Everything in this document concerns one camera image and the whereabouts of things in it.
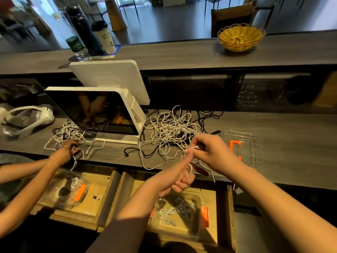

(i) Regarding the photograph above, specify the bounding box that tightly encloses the yellow woven basket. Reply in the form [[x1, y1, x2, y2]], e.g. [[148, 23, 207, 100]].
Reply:
[[217, 24, 266, 53]]

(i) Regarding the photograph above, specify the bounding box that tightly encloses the white customer display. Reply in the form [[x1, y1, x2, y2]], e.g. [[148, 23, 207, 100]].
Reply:
[[70, 60, 151, 106]]

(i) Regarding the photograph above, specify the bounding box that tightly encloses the white headset device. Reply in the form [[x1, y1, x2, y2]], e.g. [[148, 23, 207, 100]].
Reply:
[[0, 105, 55, 138]]

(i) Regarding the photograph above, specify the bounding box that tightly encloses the person's right forearm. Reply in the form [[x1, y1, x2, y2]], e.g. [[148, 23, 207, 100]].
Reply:
[[229, 161, 337, 253]]

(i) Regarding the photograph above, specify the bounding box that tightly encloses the person's left forearm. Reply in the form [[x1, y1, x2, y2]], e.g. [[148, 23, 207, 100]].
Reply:
[[87, 182, 169, 253]]

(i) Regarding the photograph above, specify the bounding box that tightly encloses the person's right hand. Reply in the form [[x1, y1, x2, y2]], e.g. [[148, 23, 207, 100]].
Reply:
[[189, 133, 243, 177]]

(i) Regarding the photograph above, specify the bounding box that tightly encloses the clear plastic water bottle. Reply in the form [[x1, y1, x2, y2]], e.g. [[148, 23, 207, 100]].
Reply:
[[63, 34, 90, 61]]

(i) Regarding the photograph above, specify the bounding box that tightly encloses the white touchscreen monitor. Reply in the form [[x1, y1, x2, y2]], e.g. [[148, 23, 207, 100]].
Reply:
[[45, 86, 147, 145]]

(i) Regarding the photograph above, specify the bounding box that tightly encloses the white paper coffee cup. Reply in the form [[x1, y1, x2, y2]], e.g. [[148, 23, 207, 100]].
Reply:
[[91, 20, 117, 55]]

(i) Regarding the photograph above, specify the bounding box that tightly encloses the brown wooden chair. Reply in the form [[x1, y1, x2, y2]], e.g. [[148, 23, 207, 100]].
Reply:
[[211, 2, 256, 38]]

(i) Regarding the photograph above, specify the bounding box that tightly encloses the person's left hand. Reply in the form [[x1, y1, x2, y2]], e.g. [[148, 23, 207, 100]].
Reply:
[[153, 150, 197, 199]]

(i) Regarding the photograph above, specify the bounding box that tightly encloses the grey wooden bar counter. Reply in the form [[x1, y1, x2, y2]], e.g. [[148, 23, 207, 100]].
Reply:
[[0, 30, 337, 76]]

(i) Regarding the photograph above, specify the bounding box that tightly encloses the clear container drawer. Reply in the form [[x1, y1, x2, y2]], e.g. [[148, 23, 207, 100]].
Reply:
[[39, 168, 90, 211], [149, 191, 210, 240]]

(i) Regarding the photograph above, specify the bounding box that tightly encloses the clear lid orange handle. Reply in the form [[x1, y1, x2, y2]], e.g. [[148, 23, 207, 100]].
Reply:
[[220, 129, 262, 170]]

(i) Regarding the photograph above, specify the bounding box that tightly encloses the round wooden table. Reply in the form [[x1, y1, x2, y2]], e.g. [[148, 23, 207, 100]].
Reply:
[[90, 0, 128, 33]]

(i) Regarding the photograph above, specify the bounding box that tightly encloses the bundle of black cables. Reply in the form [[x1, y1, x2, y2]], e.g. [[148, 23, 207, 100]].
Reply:
[[197, 109, 224, 135]]

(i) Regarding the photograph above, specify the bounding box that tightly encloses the black thermos bottle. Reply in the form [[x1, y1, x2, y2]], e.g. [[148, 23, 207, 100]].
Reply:
[[66, 5, 106, 56]]

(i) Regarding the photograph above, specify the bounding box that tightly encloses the black cable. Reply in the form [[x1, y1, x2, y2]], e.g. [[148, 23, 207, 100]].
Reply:
[[124, 147, 159, 157]]

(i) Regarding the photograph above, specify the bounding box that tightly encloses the another person's forearm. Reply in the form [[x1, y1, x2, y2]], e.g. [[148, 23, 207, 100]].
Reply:
[[0, 162, 60, 238], [0, 158, 51, 185]]

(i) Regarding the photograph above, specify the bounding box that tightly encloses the wooden drawer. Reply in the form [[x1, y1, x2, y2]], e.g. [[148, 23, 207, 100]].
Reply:
[[103, 171, 238, 252], [32, 165, 122, 231]]

